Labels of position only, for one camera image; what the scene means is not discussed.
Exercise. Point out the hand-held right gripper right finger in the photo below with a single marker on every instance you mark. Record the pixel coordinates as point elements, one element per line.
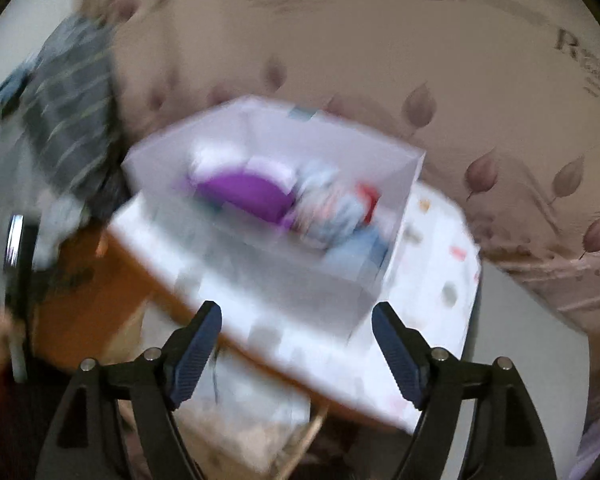
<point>397,355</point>

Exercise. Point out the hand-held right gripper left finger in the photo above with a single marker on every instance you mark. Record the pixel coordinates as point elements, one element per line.
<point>195,350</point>

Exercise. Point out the white cardboard shoe box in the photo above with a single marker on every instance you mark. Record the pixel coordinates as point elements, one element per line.
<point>280,280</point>

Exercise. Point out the red underwear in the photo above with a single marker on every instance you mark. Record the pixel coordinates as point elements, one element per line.
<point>367,200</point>

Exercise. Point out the purple underwear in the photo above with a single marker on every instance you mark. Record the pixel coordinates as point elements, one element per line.
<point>245,192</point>

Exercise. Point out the white dotted cloth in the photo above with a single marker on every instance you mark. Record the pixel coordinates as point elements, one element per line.
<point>430,270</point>

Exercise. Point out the wooden cabinet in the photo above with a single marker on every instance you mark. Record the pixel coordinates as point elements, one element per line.
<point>145,270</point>

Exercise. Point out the grey box lid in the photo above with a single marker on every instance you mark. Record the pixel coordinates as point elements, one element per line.
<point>520,320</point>

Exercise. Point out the plaid cloth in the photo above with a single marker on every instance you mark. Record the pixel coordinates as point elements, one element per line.
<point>65,110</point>

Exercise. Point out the pink cloth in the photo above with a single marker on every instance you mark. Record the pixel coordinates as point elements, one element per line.
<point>597,440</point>

